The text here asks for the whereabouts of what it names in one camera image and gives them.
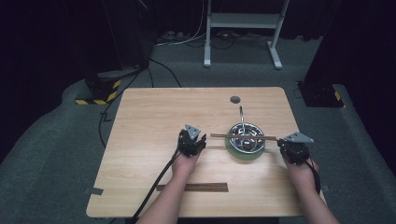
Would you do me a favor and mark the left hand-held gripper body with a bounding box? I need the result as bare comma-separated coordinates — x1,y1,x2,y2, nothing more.
177,123,207,158

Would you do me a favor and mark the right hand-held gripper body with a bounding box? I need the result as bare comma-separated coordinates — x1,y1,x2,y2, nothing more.
277,132,315,165

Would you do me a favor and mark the brown wooden chopstick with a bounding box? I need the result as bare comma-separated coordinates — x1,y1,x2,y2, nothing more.
209,133,279,142
205,145,273,154

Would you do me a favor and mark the shiny metal bowl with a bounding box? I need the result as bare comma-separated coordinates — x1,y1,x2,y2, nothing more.
228,121,266,155

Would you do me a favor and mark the person's left hand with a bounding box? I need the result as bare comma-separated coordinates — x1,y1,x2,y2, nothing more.
171,151,202,179

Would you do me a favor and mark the person's right hand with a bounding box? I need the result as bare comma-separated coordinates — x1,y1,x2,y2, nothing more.
283,154,320,189

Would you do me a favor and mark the green round plate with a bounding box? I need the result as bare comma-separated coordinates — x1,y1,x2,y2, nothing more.
224,124,267,161

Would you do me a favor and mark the metal spoon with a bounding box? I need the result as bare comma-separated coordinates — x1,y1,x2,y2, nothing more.
238,105,255,149

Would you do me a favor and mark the bundle of brown chopsticks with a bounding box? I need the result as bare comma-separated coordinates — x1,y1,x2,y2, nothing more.
155,182,230,193

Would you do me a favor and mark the black stand with striped base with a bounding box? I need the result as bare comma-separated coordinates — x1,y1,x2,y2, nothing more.
296,0,396,109
75,0,151,106

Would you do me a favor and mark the power strip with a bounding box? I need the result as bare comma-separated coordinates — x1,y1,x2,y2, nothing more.
158,30,189,44

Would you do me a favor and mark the white metal stand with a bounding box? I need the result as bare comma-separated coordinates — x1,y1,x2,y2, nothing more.
203,0,290,70

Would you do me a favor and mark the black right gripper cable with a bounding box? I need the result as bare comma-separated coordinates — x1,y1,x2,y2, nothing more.
305,157,322,195

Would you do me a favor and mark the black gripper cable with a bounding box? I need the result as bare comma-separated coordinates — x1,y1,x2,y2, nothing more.
129,148,182,224
305,157,322,195

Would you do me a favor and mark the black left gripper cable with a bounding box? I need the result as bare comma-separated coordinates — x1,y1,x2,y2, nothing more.
129,148,182,224

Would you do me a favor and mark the black floor cable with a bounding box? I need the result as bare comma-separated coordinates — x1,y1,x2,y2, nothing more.
98,57,183,147

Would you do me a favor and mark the white floor cable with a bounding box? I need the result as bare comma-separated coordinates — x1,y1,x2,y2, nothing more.
153,0,208,49

